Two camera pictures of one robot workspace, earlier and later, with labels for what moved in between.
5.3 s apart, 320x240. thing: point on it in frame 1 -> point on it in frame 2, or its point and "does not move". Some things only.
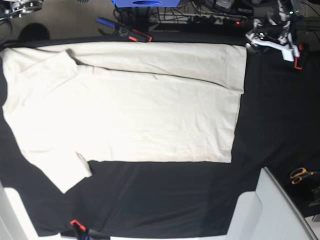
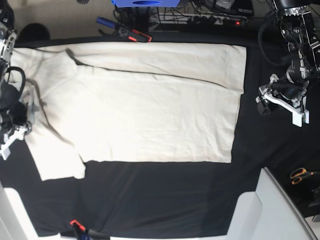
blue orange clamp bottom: [87, 234] does not move
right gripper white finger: [288, 54] -> [297, 118]
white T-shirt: [67, 104] does not move
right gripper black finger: [253, 49] -> [263, 109]
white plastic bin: [269, 213] does not move
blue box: [146, 3] does not move
